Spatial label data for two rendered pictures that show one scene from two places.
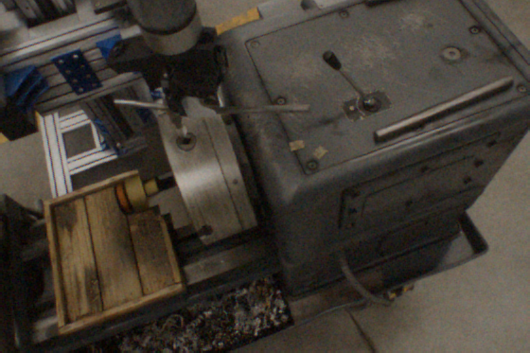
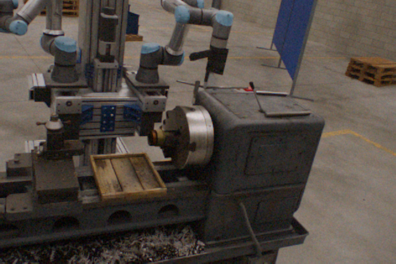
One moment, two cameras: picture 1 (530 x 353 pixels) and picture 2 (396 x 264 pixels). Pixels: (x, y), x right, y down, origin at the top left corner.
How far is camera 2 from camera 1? 1.31 m
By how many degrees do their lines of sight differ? 40
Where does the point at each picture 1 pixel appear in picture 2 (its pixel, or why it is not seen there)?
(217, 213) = (200, 137)
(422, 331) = not seen: outside the picture
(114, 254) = (128, 177)
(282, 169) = (232, 117)
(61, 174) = not seen: hidden behind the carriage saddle
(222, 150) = (205, 114)
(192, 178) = (193, 119)
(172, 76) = (211, 61)
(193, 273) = (169, 191)
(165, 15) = (224, 33)
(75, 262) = (106, 177)
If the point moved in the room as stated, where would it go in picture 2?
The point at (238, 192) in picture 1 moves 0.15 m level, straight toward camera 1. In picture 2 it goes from (210, 130) to (223, 145)
